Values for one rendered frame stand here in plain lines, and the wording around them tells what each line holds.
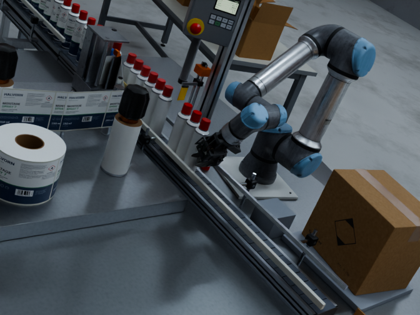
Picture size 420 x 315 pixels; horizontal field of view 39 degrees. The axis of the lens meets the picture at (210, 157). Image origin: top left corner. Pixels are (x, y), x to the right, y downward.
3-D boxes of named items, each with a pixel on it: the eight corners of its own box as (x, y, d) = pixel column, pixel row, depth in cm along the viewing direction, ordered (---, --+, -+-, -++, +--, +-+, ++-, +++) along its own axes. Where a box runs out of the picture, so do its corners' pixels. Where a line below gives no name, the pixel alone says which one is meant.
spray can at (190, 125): (170, 158, 214) (187, 108, 205) (181, 157, 218) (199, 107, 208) (178, 166, 211) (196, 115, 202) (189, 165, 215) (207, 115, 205)
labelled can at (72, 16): (69, 45, 274) (79, 2, 265) (74, 50, 271) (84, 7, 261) (59, 44, 270) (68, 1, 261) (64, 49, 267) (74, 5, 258)
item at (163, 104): (144, 131, 225) (159, 83, 216) (155, 130, 229) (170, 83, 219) (151, 139, 222) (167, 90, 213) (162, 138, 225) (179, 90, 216)
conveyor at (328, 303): (60, 59, 267) (62, 50, 265) (76, 59, 273) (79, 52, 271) (312, 324, 168) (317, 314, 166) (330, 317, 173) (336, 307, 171)
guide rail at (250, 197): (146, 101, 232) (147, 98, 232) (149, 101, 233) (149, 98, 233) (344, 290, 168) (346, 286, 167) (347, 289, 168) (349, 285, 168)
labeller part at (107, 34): (87, 26, 226) (87, 24, 226) (112, 28, 234) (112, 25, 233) (104, 42, 218) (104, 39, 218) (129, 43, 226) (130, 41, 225)
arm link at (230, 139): (242, 118, 192) (251, 140, 190) (233, 125, 195) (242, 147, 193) (225, 119, 187) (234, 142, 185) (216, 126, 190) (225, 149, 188)
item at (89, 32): (70, 85, 238) (85, 25, 226) (99, 85, 246) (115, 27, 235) (87, 102, 229) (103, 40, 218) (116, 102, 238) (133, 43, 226)
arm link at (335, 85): (285, 159, 231) (351, 28, 210) (314, 181, 223) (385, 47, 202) (267, 160, 222) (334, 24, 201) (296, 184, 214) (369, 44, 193)
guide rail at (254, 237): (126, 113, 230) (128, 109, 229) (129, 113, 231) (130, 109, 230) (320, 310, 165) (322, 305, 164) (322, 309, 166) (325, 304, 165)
